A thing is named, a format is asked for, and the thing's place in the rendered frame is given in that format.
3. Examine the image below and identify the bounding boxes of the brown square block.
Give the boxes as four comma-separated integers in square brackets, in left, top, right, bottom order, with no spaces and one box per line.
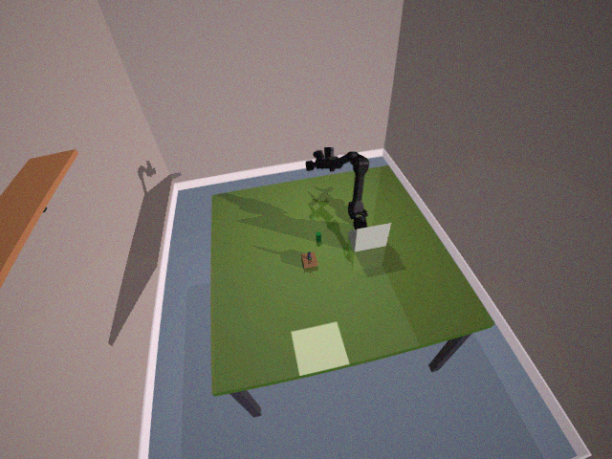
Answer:
[301,252,317,269]

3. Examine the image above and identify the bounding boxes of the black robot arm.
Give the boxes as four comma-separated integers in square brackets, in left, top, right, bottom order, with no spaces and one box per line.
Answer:
[313,147,369,230]

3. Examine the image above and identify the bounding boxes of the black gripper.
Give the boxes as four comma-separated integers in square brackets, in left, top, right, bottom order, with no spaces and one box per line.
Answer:
[305,160,325,171]

